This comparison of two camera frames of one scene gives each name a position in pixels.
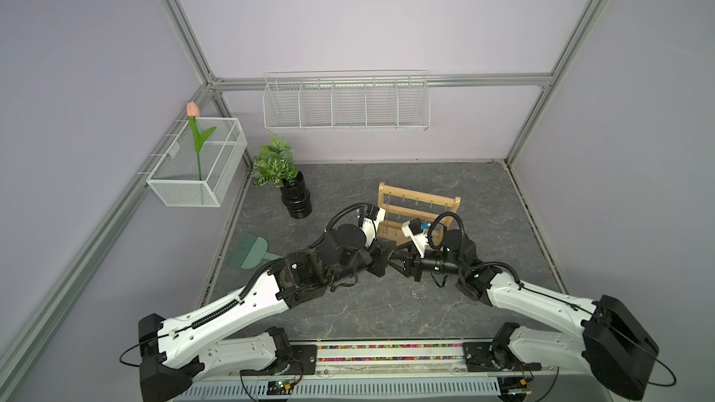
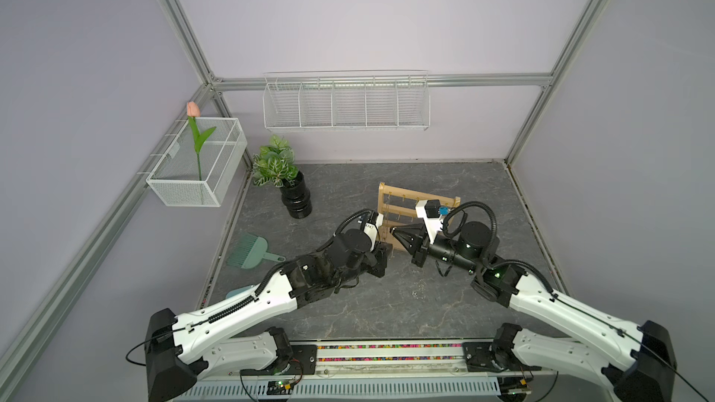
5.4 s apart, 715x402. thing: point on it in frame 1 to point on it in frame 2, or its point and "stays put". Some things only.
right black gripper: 411,264 to 419,235
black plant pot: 296,196 stays put
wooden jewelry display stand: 401,207 stays put
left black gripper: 381,249 stays put
